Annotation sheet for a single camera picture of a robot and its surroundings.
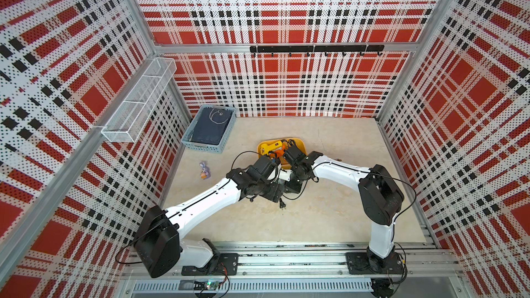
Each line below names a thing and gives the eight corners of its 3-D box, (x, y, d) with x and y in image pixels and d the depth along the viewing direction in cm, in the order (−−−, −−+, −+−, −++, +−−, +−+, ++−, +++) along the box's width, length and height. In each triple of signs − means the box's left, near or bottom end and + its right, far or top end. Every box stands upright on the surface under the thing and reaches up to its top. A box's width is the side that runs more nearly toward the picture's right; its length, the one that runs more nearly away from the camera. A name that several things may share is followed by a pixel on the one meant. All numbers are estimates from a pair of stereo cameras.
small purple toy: (202, 180, 99) (200, 176, 96) (201, 165, 104) (199, 162, 101) (211, 177, 99) (209, 174, 97) (209, 163, 105) (208, 159, 102)
